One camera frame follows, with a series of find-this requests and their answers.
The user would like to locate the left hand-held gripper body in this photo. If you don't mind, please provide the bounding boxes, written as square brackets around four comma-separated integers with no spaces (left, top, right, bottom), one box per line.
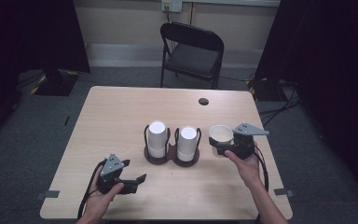
[96,152,132,195]

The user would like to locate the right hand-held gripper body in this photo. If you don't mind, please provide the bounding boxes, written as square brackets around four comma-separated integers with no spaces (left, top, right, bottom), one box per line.
[232,121,270,161]

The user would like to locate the single white paper cup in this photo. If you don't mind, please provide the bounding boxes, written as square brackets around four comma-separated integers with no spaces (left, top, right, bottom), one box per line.
[209,124,235,159]

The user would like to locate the stack of white paper cups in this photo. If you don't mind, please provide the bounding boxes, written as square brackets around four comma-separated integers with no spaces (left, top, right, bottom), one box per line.
[147,120,169,159]
[177,125,199,162]

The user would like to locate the black wire cup holder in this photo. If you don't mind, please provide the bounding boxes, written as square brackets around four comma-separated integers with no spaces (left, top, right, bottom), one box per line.
[143,123,202,168]

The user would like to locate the person's right hand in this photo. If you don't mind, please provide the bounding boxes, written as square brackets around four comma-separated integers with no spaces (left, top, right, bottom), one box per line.
[224,148,262,189]

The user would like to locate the person's left hand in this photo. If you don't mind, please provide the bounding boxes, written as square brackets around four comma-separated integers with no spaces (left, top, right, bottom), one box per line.
[84,174,126,218]

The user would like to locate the black floor box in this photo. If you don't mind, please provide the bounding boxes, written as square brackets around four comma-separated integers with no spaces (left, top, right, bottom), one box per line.
[247,77,282,103]

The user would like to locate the grey tape strip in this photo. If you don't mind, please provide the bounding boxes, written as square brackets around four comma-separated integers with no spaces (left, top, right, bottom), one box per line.
[273,188,295,198]
[35,189,61,201]

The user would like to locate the black folding chair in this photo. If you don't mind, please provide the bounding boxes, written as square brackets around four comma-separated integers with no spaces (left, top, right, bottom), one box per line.
[159,21,226,91]

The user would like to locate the black stand base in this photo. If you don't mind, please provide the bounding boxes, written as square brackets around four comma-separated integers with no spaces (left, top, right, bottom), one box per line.
[30,68,80,97]

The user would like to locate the black curtain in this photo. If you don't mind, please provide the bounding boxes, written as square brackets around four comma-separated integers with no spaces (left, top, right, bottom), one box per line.
[0,0,91,94]
[255,0,358,200]

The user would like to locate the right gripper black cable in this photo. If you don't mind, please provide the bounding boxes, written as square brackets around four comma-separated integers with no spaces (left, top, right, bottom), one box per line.
[253,145,270,224]

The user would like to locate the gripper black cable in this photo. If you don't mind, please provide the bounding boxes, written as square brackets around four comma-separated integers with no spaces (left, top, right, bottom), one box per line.
[76,159,107,220]
[253,145,270,224]

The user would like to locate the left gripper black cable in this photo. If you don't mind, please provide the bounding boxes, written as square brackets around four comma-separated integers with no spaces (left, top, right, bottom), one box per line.
[76,159,107,220]

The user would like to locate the black floor cables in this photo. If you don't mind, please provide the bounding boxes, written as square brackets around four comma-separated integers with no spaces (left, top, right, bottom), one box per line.
[257,78,303,127]

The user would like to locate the white wall outlet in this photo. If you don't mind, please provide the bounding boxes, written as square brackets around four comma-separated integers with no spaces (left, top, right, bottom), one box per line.
[161,0,184,14]

